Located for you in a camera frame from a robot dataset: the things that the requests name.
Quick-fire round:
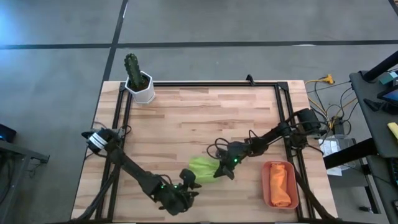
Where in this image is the blue device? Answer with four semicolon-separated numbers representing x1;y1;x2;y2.
0;123;18;143

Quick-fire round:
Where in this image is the green cactus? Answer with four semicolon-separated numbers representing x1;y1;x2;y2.
124;52;142;90

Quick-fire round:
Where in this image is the black handheld device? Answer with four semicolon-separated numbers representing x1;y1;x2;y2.
363;98;386;112

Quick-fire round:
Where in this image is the yellow floor cable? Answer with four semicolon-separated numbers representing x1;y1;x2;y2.
304;73;358;127

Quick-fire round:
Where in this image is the black metal table frame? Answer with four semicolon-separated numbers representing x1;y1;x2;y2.
74;80;338;223

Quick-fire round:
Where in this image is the pink plastic basket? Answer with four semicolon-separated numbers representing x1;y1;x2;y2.
261;161;300;210

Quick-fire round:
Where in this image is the black desk leg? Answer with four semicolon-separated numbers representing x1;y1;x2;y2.
323;138;379;170

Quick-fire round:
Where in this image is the black power strip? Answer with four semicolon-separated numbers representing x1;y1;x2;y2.
331;116;346;136

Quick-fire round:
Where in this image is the black side desk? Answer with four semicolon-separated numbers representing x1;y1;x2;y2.
349;70;398;159

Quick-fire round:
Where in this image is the green microfiber towel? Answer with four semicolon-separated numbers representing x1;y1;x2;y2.
188;156;222;184

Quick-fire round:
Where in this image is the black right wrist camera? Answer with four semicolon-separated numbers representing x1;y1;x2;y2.
214;146;229;161

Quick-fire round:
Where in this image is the yellow cloth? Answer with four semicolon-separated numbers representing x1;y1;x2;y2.
387;122;398;140

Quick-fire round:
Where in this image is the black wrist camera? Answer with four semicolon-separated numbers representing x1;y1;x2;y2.
214;146;229;161
179;169;197;187

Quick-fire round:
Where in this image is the orange microfiber towel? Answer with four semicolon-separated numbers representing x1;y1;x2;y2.
269;163;292;208

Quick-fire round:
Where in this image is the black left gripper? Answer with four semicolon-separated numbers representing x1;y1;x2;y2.
158;182;203;216

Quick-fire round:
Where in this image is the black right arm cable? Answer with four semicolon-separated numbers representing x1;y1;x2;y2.
206;129;265;160

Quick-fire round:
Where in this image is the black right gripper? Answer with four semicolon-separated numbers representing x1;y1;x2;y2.
213;141;250;180

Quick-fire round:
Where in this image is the black desk post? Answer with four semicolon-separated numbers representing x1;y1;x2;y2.
363;51;398;82

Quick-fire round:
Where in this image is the black tablet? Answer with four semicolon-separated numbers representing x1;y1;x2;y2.
377;85;398;106

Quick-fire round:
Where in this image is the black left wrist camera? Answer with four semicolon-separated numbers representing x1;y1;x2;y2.
179;169;197;187

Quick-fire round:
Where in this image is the black equipment stand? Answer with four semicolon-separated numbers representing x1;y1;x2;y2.
0;136;50;224

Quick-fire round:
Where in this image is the teal box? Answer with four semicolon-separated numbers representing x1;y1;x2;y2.
379;70;398;85

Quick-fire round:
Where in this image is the white plant pot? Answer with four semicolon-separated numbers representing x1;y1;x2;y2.
124;70;156;105

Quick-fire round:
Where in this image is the clear plastic bin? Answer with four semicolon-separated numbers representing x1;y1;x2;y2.
320;134;354;177

